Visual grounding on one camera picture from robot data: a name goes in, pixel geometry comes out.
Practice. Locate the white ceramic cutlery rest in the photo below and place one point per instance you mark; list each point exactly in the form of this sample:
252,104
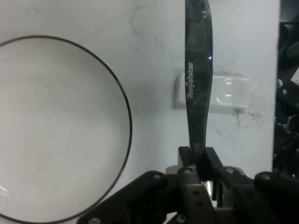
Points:
230,93

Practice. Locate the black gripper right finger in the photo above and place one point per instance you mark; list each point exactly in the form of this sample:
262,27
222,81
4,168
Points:
257,200

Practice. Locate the silver metal table knife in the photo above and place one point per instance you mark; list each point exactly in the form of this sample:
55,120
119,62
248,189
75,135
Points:
198,93

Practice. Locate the white plate with black rim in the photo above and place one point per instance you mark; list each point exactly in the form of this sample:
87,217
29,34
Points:
58,116

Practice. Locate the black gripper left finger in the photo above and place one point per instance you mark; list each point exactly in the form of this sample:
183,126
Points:
149,198

